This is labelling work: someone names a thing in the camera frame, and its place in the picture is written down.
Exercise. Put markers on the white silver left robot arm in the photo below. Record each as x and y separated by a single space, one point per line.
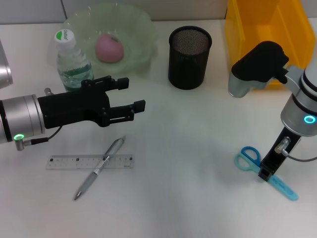
22 116

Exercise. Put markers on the blue teal scissors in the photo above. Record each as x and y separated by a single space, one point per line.
284 187

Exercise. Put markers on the grey ballpoint pen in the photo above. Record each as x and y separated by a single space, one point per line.
89 179

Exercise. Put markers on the pink peach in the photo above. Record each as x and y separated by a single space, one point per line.
109 49

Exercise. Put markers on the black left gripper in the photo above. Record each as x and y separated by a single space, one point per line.
74 109

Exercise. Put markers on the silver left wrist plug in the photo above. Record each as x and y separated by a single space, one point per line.
48 91

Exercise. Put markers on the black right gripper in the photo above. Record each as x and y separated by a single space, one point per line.
280 151

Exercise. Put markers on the transparent plastic ruler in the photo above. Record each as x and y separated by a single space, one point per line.
64 162

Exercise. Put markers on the yellow plastic bin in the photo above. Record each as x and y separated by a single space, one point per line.
267 24

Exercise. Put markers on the clear green-label water bottle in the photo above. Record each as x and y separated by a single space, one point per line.
71 67

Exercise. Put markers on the black mesh pen holder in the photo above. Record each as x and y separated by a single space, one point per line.
189 67

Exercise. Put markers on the translucent green fruit plate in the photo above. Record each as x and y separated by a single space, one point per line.
133 44

